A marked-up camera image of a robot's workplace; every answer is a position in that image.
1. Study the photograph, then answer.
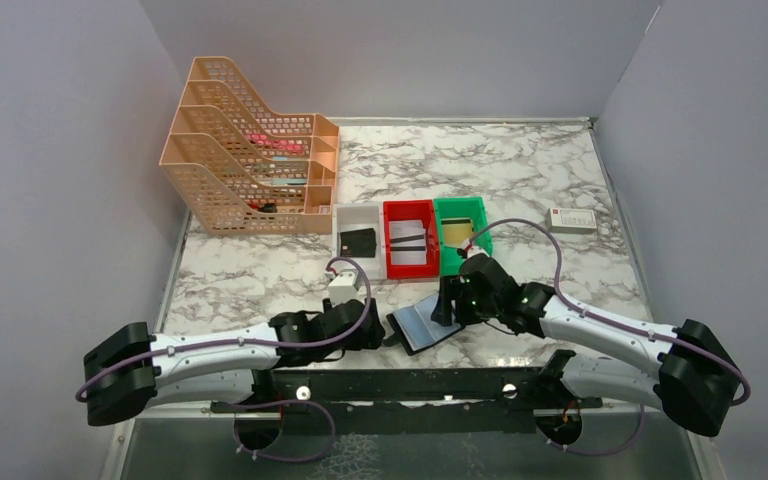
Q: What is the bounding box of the black leather card holder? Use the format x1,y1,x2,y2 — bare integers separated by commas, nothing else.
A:
385,294,465,358

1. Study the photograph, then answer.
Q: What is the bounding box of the green plastic bin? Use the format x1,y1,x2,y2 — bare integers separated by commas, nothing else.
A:
433,197,489,276

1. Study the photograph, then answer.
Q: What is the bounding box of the red plastic bin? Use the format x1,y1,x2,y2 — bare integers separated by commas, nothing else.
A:
382,199,440,280

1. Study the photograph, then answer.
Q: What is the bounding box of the white card box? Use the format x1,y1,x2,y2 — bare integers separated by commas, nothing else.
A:
546,207,598,234

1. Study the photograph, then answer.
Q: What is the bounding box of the white plastic bin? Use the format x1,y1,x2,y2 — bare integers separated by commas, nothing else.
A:
332,202,387,282

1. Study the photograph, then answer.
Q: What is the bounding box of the peach plastic desk organizer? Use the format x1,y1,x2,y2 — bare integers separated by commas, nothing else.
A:
159,56,340,236

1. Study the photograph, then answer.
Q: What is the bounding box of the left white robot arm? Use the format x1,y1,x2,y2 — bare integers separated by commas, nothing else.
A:
75,300,384,427

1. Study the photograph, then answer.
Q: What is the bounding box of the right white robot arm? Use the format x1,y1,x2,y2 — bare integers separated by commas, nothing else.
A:
432,254,741,437

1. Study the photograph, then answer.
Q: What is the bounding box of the gold credit card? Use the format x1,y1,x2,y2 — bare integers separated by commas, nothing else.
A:
440,217,474,249

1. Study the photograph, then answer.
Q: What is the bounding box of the white card with black stripe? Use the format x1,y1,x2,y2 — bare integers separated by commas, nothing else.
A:
388,219,427,246

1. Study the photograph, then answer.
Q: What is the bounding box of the black credit card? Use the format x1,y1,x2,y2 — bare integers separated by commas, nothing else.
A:
338,228,378,258

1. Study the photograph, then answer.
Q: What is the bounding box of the pink highlighter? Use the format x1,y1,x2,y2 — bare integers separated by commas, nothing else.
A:
246,134,310,157

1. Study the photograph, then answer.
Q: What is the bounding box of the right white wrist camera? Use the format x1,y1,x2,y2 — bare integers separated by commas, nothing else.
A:
457,239,484,260

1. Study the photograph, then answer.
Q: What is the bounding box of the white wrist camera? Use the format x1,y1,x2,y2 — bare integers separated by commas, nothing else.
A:
327,269,363,306
457,239,484,260

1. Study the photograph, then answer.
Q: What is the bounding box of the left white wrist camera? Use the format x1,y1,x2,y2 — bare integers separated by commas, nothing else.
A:
327,269,363,306

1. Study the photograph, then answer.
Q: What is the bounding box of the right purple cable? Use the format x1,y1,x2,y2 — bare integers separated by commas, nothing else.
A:
463,218,752,458

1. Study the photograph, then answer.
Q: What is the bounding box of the purple cable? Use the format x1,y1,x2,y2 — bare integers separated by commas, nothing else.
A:
463,218,752,458
75,256,373,465

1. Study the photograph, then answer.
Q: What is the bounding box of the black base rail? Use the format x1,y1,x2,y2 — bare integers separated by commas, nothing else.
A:
210,367,602,435

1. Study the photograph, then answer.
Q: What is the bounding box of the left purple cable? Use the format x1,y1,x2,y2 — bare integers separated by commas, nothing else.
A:
75,256,373,465

